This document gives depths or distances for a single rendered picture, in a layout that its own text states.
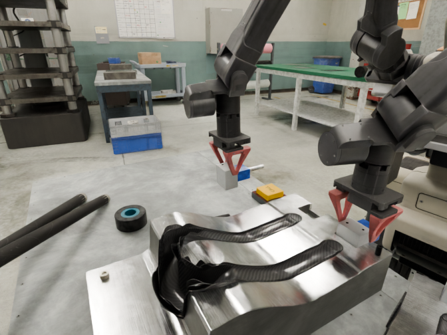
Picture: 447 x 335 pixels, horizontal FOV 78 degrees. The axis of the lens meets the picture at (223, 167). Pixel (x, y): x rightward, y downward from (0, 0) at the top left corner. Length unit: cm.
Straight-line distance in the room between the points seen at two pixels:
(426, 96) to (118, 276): 56
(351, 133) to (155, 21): 652
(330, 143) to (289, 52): 771
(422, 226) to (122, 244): 78
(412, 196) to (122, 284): 78
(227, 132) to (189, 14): 646
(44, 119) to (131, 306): 391
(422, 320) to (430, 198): 44
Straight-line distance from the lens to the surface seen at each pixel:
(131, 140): 361
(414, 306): 59
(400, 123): 47
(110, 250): 73
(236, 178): 70
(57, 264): 74
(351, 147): 48
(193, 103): 60
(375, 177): 54
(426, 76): 47
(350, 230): 60
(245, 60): 59
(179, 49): 696
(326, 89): 812
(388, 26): 79
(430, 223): 94
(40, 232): 69
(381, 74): 90
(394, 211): 56
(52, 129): 433
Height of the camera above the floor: 124
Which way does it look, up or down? 24 degrees down
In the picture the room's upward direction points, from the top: straight up
